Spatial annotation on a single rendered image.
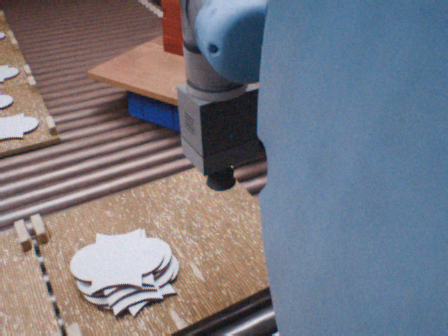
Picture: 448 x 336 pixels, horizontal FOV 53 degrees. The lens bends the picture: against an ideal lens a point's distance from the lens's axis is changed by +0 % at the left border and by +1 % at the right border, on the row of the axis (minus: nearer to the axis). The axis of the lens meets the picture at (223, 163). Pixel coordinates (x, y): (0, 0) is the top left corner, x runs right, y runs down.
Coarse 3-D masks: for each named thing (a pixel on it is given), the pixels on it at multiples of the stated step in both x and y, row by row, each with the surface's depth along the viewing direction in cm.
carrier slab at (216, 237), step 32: (128, 192) 93; (160, 192) 93; (192, 192) 93; (224, 192) 93; (64, 224) 85; (96, 224) 85; (128, 224) 85; (160, 224) 85; (192, 224) 85; (224, 224) 85; (256, 224) 85; (64, 256) 79; (192, 256) 78; (224, 256) 78; (256, 256) 78; (64, 288) 73; (192, 288) 73; (224, 288) 73; (256, 288) 73; (64, 320) 68; (96, 320) 68; (128, 320) 68; (160, 320) 68; (192, 320) 68
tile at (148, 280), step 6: (144, 234) 78; (156, 240) 77; (162, 246) 76; (168, 246) 76; (168, 252) 75; (168, 258) 74; (162, 264) 73; (168, 264) 73; (156, 270) 72; (162, 270) 72; (150, 276) 71; (144, 282) 70; (150, 282) 70; (114, 288) 69; (120, 288) 69; (108, 294) 68
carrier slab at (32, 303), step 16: (0, 240) 82; (16, 240) 82; (0, 256) 79; (16, 256) 79; (32, 256) 79; (0, 272) 76; (16, 272) 76; (32, 272) 76; (0, 288) 73; (16, 288) 73; (32, 288) 73; (0, 304) 70; (16, 304) 70; (32, 304) 70; (48, 304) 70; (0, 320) 68; (16, 320) 68; (32, 320) 68; (48, 320) 68
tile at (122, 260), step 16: (96, 240) 76; (112, 240) 76; (128, 240) 76; (144, 240) 76; (80, 256) 73; (96, 256) 73; (112, 256) 73; (128, 256) 73; (144, 256) 73; (160, 256) 73; (80, 272) 70; (96, 272) 70; (112, 272) 70; (128, 272) 70; (144, 272) 70; (96, 288) 68
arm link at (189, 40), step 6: (180, 0) 48; (186, 0) 44; (180, 6) 48; (186, 6) 51; (186, 12) 45; (186, 18) 48; (186, 24) 48; (186, 30) 49; (192, 30) 48; (186, 36) 49; (192, 36) 48; (186, 42) 50; (192, 42) 49; (192, 48) 49; (198, 48) 49
